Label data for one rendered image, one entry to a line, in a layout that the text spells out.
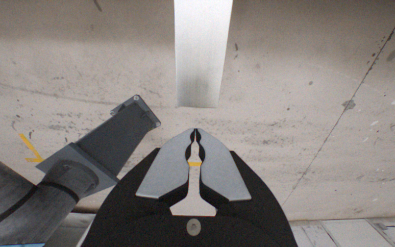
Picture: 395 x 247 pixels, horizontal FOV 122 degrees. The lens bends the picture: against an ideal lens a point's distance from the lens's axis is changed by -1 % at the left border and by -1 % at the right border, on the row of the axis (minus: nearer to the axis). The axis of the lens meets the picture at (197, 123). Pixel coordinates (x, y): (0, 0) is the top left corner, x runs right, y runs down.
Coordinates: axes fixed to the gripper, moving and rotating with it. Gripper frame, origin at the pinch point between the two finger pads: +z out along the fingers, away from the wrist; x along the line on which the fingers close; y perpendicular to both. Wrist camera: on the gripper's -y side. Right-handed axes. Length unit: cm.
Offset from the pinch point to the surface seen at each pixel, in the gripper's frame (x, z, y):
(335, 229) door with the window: 247, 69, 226
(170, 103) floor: -21, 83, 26
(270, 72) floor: 55, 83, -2
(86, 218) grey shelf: -152, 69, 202
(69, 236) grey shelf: -185, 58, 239
